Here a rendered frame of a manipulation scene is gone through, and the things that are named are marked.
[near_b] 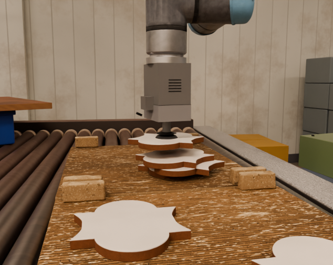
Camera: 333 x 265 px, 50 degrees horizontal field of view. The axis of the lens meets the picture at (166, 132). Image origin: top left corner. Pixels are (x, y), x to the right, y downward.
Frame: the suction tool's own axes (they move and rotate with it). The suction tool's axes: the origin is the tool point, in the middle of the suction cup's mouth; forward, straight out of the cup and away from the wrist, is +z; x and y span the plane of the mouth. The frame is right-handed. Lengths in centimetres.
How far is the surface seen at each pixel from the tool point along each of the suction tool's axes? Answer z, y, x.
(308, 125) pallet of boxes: 45, -288, 301
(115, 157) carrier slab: 5.0, -14.2, -6.8
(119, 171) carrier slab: 5.0, -2.0, -8.8
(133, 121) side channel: 4, -72, 14
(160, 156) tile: 1.7, 3.4, -2.4
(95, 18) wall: -79, -346, 49
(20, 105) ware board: -5, -47, -26
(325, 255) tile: 3.9, 39.3, 0.5
